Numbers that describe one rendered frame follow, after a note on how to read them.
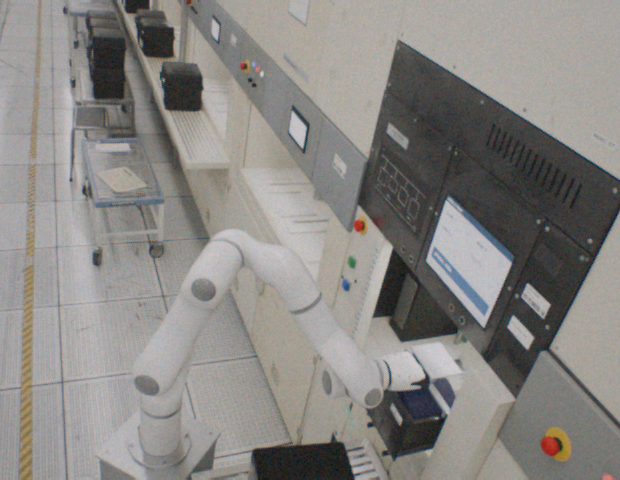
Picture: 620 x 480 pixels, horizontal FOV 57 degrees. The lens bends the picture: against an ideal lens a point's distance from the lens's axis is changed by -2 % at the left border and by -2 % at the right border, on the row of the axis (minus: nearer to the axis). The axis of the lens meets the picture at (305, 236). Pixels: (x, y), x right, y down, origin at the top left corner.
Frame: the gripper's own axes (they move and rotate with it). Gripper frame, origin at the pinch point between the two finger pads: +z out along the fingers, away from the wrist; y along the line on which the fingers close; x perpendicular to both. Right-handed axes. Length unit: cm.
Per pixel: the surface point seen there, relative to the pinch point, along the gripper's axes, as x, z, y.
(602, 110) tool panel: 80, 1, 15
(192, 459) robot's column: -49, -59, -19
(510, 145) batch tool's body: 64, 1, -4
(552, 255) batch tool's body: 50, 1, 19
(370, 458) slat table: -48.8, -3.2, -6.4
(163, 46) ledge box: -39, -9, -408
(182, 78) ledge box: -24, -15, -288
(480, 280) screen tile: 31.6, 1.2, 3.0
